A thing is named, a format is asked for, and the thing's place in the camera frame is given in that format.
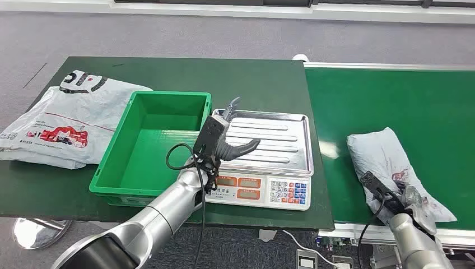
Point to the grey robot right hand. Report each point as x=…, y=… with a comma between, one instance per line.
x=410, y=196

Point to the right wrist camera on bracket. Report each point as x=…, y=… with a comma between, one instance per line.
x=375, y=185

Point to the large flat printed mailer bag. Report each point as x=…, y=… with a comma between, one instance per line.
x=70, y=118

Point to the chrome round table base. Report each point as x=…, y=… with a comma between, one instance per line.
x=37, y=232

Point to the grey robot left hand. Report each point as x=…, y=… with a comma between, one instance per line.
x=237, y=151

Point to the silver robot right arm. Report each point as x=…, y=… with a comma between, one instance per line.
x=412, y=241

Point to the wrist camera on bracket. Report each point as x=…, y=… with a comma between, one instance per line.
x=375, y=185
x=211, y=137

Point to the green conveyor belt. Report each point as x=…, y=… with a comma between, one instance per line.
x=389, y=100

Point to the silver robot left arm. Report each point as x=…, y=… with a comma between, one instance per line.
x=156, y=219

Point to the white scale with steel tray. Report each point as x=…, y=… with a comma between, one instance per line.
x=267, y=141

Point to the grey table leg bracket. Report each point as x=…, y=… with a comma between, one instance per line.
x=267, y=235

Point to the grey floor socket box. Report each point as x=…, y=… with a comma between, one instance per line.
x=306, y=261
x=342, y=263

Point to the white conveyor roller end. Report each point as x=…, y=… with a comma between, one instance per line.
x=300, y=58

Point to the green plastic crate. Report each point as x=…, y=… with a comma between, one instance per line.
x=148, y=148

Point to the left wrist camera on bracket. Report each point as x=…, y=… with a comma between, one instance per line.
x=211, y=137

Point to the grey parcel bag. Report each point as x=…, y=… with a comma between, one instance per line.
x=378, y=152

